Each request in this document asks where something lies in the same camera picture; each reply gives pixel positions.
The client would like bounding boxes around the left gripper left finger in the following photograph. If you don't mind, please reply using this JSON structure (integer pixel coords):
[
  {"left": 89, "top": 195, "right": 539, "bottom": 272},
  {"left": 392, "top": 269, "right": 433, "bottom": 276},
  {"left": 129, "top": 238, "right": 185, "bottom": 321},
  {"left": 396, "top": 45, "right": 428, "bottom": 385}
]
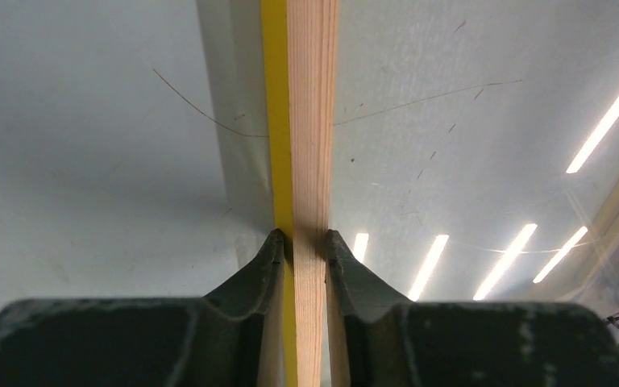
[{"left": 0, "top": 229, "right": 285, "bottom": 386}]

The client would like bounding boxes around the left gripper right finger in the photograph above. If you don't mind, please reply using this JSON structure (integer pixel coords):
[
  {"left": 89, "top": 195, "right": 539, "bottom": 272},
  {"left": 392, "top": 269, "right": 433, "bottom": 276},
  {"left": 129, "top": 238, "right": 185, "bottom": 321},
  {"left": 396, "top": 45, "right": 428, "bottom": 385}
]
[{"left": 324, "top": 230, "right": 619, "bottom": 386}]

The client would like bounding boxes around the yellow wooden picture frame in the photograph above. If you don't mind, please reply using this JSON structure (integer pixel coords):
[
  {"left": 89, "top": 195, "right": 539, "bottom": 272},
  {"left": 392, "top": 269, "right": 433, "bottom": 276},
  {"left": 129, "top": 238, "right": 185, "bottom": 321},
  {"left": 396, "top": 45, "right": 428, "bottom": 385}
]
[{"left": 255, "top": 0, "right": 619, "bottom": 387}]

